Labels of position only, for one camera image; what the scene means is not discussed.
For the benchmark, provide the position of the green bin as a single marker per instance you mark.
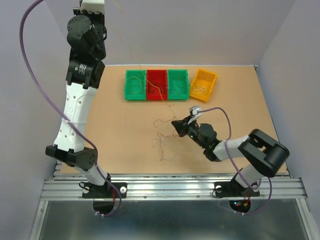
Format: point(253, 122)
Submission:
point(135, 85)
point(178, 84)

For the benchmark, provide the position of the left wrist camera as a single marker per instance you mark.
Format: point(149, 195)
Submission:
point(93, 6)

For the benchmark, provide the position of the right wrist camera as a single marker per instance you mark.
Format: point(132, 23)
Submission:
point(195, 112)

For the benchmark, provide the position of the left green bin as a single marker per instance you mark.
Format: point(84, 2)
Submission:
point(135, 85)

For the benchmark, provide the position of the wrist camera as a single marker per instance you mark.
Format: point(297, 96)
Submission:
point(195, 112)
point(93, 6)

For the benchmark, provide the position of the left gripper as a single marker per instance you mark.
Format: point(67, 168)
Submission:
point(99, 16)

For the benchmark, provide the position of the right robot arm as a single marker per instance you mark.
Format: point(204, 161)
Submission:
point(264, 154)

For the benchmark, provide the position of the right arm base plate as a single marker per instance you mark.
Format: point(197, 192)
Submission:
point(228, 189)

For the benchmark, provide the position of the yellow bin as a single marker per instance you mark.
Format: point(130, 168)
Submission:
point(202, 85)

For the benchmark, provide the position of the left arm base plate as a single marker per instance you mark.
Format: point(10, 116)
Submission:
point(91, 191)

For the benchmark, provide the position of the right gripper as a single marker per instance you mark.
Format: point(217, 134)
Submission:
point(182, 125)

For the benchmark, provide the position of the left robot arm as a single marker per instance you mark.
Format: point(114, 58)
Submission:
point(82, 82)

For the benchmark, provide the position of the red bin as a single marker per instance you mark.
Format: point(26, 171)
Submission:
point(156, 85)

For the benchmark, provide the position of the right green bin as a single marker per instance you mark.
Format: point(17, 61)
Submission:
point(178, 84)

